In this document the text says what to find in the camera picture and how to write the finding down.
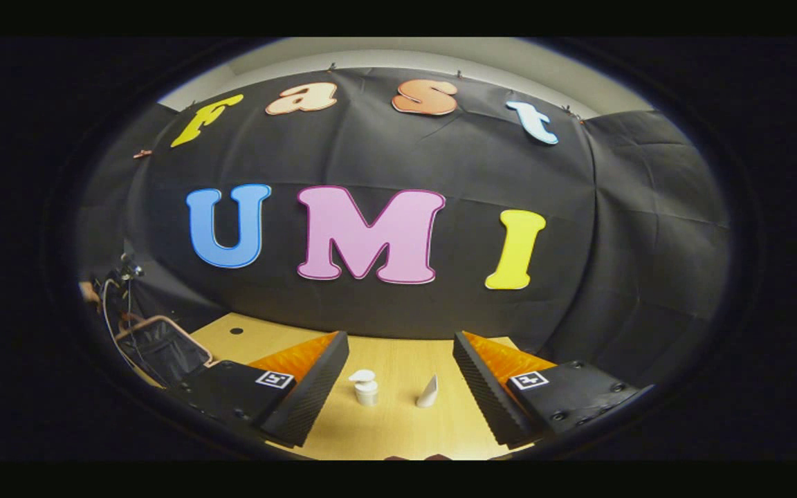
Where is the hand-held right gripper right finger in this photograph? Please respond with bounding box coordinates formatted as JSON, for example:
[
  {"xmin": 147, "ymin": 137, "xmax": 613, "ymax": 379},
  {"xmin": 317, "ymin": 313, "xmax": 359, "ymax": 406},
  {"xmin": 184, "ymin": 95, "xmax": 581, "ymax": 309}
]
[{"xmin": 452, "ymin": 331, "xmax": 655, "ymax": 448}]

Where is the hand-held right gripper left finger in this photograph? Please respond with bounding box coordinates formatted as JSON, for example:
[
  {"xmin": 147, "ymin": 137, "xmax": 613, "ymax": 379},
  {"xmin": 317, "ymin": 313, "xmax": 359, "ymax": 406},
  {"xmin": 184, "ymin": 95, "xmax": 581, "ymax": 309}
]
[{"xmin": 177, "ymin": 331, "xmax": 350, "ymax": 448}]

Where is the white pump bottle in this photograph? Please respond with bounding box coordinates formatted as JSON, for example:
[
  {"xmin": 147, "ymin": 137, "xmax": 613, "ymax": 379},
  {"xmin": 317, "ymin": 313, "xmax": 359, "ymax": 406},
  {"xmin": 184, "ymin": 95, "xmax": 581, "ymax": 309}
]
[{"xmin": 348, "ymin": 369, "xmax": 379, "ymax": 407}]

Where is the white cone-shaped tube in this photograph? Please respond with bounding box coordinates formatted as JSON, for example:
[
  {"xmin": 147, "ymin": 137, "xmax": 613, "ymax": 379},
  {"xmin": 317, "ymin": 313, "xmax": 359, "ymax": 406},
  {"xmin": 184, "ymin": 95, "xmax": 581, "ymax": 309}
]
[{"xmin": 416, "ymin": 374, "xmax": 439, "ymax": 409}]

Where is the black backdrop cloth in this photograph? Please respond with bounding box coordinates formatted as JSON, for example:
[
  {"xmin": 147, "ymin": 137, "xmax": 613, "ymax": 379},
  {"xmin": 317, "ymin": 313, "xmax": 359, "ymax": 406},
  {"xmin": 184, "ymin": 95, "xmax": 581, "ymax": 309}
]
[{"xmin": 77, "ymin": 67, "xmax": 731, "ymax": 388}]

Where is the white cable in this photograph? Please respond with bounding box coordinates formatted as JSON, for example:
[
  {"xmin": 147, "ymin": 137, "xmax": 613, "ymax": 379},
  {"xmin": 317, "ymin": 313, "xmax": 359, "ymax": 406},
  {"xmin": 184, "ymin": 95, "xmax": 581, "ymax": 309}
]
[{"xmin": 102, "ymin": 296, "xmax": 129, "ymax": 360}]

